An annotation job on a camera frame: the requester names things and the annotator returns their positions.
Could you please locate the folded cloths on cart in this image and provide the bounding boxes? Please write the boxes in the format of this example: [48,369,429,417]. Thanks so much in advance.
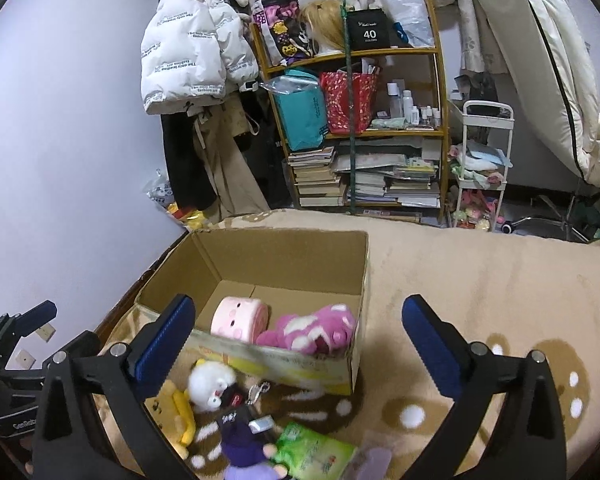
[450,142,511,186]

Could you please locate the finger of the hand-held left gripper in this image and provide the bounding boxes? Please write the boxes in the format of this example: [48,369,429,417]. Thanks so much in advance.
[0,301,58,376]

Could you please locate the pink roll plush toy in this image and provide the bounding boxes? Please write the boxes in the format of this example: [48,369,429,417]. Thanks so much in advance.
[211,296,270,345]

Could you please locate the stack of books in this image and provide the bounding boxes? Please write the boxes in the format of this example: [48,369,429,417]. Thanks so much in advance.
[287,137,443,211]

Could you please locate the red patterned bag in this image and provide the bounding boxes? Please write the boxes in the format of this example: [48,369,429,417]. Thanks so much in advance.
[320,71,381,135]

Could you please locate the pink bear plush toy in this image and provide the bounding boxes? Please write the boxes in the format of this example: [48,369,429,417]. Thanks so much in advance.
[255,303,358,358]

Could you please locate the group of cosmetic bottles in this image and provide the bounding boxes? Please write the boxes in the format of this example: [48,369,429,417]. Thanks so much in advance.
[385,82,443,128]

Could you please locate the clear plastic bag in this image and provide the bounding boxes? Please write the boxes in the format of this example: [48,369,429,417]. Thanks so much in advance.
[377,0,436,48]

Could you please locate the purple plush doll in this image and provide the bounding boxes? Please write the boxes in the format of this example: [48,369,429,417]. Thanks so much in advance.
[220,422,288,480]

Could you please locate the black printed pouch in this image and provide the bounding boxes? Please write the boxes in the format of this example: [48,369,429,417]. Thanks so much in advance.
[219,406,254,429]

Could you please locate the black box white print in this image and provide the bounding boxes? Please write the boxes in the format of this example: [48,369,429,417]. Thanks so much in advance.
[347,8,398,52]

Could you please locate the cartoon printed bag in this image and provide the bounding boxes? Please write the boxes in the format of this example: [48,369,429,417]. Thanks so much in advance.
[252,0,313,66]

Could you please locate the teal shopping bag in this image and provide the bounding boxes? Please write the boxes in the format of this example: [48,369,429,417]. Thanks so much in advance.
[272,70,328,151]

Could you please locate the wooden shelf unit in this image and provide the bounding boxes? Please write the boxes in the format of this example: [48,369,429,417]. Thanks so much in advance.
[250,0,451,221]

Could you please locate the brown cardboard box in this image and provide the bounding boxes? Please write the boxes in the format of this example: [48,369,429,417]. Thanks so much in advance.
[134,229,370,397]

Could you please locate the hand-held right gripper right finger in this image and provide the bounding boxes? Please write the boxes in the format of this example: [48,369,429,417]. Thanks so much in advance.
[401,295,568,480]

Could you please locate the pink toys in cart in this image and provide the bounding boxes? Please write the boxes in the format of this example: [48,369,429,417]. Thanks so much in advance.
[452,189,501,231]

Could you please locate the green thin pole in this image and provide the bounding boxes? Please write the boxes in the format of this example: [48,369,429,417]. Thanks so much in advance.
[340,0,359,216]

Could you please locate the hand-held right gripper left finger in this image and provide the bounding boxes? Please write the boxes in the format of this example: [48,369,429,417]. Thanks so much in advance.
[30,294,197,480]

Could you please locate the plastic bag of toys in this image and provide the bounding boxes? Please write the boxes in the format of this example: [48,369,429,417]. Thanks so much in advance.
[145,170,211,231]

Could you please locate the white puffer jacket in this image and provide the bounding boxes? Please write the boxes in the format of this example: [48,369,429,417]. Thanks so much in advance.
[140,0,261,116]

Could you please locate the white fluffy plush toy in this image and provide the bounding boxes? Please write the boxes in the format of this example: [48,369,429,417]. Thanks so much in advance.
[186,360,241,413]

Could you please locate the white trolley cart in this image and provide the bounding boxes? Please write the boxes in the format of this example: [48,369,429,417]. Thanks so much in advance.
[450,101,516,231]

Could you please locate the beige leaf-patterned blanket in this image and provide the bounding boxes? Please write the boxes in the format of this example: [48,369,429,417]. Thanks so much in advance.
[92,207,600,480]

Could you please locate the dark hanging clothes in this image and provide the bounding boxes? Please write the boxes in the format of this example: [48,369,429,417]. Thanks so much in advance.
[240,95,292,208]

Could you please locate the black hanging garment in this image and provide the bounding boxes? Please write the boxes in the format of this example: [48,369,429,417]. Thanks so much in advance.
[161,110,218,211]

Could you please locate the white green bottle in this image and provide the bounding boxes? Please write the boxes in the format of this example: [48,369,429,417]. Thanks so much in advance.
[271,421,358,480]

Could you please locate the blonde wig head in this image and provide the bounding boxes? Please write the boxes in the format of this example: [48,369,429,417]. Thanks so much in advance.
[300,0,353,56]

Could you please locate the beige hanging trousers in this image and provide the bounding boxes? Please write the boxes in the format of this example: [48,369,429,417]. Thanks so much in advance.
[190,95,271,223]

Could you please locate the lavender soft pouch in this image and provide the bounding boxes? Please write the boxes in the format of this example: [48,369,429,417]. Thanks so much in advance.
[350,447,393,480]

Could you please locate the cream mattress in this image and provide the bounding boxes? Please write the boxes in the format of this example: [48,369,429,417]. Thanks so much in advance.
[467,0,600,186]

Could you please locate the metal stand legs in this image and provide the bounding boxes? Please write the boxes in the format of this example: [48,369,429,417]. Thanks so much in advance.
[500,195,593,243]

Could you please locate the yellow plush toy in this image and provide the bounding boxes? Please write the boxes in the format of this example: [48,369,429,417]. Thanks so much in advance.
[147,380,197,458]

